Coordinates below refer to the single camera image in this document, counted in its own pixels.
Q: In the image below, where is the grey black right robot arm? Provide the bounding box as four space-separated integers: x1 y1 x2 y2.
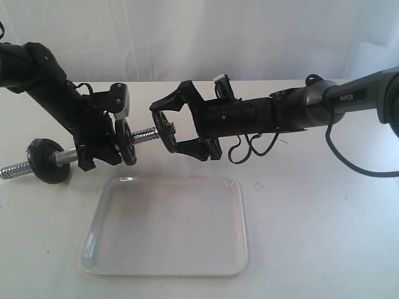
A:
150 67 398 161

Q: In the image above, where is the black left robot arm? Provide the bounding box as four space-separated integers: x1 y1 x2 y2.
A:
1 42 122 171

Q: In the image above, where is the black weight plate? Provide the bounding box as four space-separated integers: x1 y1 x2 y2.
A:
27 138 70 184
151 111 176 153
115 119 137 166

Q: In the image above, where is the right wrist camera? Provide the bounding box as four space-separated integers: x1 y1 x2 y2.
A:
213 74 235 101

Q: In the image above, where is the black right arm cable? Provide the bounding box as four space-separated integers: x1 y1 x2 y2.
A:
227 73 399 179

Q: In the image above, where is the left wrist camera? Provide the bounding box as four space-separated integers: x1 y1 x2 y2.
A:
93 83 130 120

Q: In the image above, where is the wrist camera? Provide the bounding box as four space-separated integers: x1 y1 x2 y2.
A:
93 83 130 120
213 74 235 101

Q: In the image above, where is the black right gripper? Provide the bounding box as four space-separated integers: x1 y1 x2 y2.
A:
150 80 237 161

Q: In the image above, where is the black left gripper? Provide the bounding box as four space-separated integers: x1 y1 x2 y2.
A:
70 102 122 171

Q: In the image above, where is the white plastic tray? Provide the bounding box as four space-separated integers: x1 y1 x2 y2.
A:
79 176 249 277

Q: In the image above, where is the chrome threaded dumbbell bar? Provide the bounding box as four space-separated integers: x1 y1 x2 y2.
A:
1 126 159 180

